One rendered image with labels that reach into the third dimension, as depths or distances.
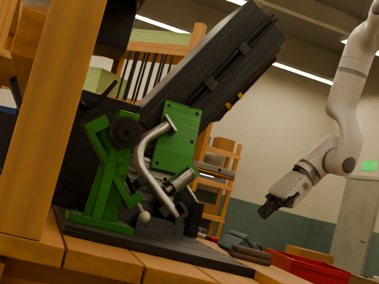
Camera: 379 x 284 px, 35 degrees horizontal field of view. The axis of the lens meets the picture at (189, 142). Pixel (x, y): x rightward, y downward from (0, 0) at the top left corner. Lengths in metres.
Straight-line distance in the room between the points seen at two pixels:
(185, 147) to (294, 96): 10.37
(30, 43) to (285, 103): 10.90
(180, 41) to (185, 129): 2.97
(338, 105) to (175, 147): 0.49
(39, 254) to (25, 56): 0.36
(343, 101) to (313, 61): 10.52
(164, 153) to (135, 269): 0.68
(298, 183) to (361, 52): 0.43
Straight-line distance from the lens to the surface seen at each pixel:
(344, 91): 1.81
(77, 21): 1.06
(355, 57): 1.82
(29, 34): 1.15
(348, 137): 1.74
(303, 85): 12.15
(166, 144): 1.70
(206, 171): 1.85
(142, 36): 4.89
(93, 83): 5.00
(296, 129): 12.02
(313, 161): 1.78
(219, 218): 10.74
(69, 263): 1.05
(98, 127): 1.38
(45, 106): 1.04
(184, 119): 1.74
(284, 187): 1.75
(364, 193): 10.75
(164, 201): 1.62
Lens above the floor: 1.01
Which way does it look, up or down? 5 degrees up
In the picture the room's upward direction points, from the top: 14 degrees clockwise
